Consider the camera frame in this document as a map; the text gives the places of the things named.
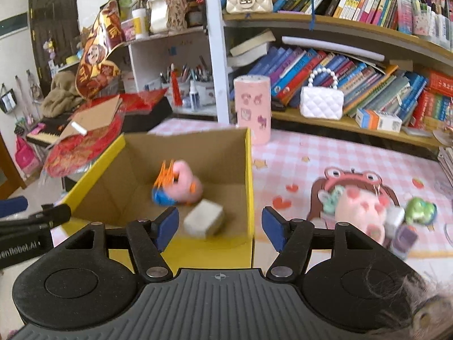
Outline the pink paw plush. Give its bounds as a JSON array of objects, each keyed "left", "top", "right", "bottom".
[{"left": 335, "top": 186, "right": 391, "bottom": 244}]

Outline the white foam block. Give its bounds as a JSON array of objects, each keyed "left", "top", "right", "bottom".
[{"left": 183, "top": 199, "right": 224, "bottom": 239}]

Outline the pink cartoon desk mat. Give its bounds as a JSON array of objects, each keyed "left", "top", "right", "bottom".
[{"left": 148, "top": 118, "right": 453, "bottom": 284}]

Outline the purple grey toy truck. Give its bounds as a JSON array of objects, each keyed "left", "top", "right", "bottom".
[{"left": 388, "top": 224, "right": 418, "bottom": 260}]

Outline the pink cylinder pen holder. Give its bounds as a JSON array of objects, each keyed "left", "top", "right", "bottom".
[{"left": 233, "top": 75, "right": 271, "bottom": 145}]

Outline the green frog toy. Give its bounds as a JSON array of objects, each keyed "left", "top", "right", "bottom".
[{"left": 405, "top": 197, "right": 438, "bottom": 226}]

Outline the white charger box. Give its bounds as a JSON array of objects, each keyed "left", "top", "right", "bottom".
[{"left": 384, "top": 206, "right": 405, "bottom": 239}]

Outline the row of shelf books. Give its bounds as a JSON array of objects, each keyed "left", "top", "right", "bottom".
[{"left": 223, "top": 0, "right": 452, "bottom": 129}]

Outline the orange white medicine box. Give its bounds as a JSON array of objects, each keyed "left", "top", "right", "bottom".
[{"left": 355, "top": 109, "right": 402, "bottom": 133}]

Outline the red gold paper decoration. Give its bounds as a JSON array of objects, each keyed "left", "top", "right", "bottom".
[{"left": 43, "top": 0, "right": 172, "bottom": 178}]

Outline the white quilted pearl handbag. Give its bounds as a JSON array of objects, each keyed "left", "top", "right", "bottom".
[{"left": 300, "top": 67, "right": 345, "bottom": 120}]

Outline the blue plastic bag toy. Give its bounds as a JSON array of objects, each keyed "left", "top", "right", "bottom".
[{"left": 151, "top": 187, "right": 177, "bottom": 207}]

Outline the white pen organizer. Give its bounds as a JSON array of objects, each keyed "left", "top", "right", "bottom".
[{"left": 143, "top": 55, "right": 216, "bottom": 111}]

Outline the brown cardboard sheet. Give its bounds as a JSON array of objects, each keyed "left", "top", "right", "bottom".
[{"left": 57, "top": 95, "right": 122, "bottom": 142}]

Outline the pink flamingo plush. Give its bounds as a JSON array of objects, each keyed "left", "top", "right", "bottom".
[{"left": 152, "top": 160, "right": 204, "bottom": 205}]

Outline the yellow cardboard box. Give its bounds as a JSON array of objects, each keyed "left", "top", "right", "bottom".
[{"left": 64, "top": 128, "right": 255, "bottom": 270}]

